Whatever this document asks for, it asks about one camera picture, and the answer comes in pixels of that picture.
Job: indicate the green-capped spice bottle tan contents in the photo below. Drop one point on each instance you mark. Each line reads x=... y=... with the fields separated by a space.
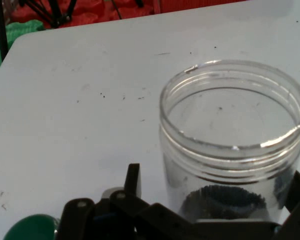
x=32 y=228

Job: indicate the black tripod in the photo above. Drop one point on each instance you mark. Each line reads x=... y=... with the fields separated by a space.
x=1 y=37

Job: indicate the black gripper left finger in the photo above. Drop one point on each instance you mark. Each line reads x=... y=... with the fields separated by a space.
x=130 y=220

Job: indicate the red foam puzzle mat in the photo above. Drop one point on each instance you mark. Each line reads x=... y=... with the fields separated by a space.
x=95 y=10

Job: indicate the green foam puzzle piece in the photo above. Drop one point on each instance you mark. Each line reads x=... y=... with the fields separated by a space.
x=22 y=28

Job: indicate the clear plastic jar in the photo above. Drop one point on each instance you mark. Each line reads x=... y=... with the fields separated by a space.
x=215 y=162

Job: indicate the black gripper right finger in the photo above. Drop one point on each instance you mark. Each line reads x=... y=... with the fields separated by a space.
x=298 y=212

